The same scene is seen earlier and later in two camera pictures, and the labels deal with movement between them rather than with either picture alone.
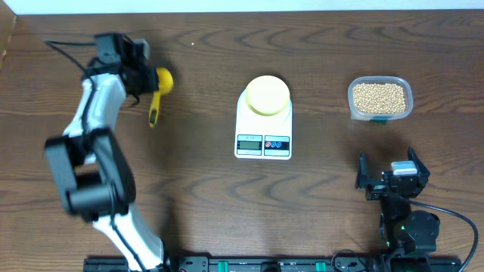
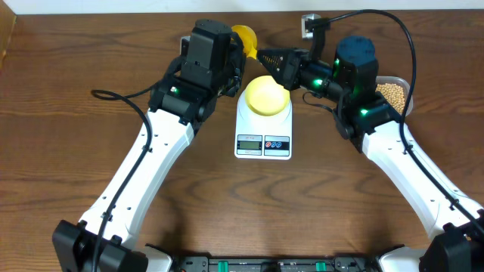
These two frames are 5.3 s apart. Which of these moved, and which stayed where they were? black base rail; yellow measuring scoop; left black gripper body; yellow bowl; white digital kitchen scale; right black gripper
Moved: right black gripper; yellow measuring scoop; left black gripper body
Stayed: black base rail; white digital kitchen scale; yellow bowl
